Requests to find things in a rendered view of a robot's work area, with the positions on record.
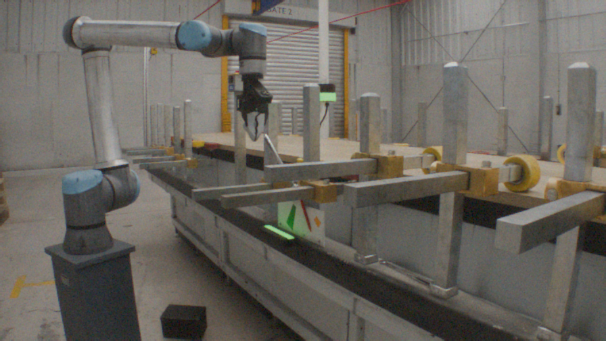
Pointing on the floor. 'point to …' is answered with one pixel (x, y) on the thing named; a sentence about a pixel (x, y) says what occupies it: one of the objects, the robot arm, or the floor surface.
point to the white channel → (323, 61)
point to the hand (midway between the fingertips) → (255, 137)
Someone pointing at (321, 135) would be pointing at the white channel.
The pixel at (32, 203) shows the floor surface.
